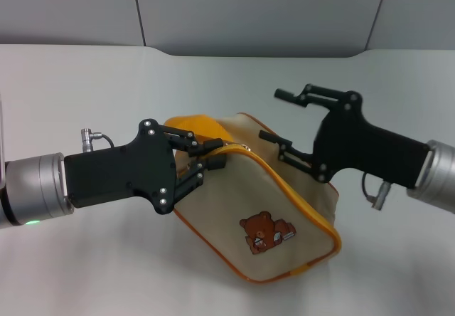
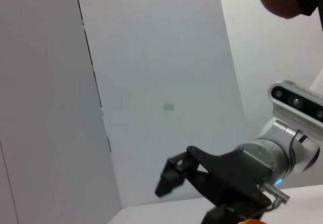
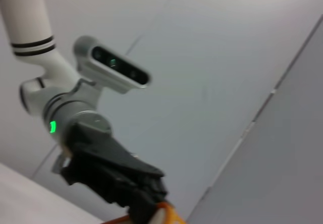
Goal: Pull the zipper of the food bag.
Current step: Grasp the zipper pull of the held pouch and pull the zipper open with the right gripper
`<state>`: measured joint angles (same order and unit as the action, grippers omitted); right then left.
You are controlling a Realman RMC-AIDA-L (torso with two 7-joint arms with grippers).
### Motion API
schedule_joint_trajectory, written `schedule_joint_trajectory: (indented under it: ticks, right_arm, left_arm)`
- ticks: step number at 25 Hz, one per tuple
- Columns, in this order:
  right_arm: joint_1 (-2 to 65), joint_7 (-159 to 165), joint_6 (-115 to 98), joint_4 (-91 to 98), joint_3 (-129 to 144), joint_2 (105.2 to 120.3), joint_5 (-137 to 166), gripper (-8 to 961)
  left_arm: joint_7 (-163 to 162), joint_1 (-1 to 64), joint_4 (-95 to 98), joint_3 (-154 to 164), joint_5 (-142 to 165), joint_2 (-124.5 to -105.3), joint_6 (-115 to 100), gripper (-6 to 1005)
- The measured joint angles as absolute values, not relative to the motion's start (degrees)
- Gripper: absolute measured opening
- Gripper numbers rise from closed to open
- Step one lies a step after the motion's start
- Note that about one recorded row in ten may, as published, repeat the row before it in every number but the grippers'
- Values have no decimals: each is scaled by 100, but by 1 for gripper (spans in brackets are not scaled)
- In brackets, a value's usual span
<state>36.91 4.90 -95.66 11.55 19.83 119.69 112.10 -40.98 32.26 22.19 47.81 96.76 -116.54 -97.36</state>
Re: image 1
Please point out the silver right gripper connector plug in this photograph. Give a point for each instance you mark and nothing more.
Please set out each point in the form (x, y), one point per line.
(380, 195)

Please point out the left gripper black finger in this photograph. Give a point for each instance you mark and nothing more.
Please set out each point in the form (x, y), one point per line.
(185, 141)
(193, 177)

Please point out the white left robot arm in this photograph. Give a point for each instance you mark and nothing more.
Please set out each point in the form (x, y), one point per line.
(35, 191)

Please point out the beige food bag orange zipper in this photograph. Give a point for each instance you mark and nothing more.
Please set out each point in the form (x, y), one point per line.
(249, 195)

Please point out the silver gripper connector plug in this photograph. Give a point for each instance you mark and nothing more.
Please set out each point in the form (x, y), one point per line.
(88, 139)
(380, 195)

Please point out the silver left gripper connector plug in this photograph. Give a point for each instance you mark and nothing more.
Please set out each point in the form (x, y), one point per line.
(88, 139)

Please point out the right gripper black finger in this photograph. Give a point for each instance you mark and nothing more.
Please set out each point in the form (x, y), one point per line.
(288, 150)
(316, 93)

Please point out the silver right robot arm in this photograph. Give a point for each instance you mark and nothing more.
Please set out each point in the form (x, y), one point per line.
(437, 177)

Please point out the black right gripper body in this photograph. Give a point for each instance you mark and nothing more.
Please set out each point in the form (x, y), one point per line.
(355, 145)

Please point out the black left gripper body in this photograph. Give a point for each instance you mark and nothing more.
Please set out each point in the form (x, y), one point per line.
(117, 173)

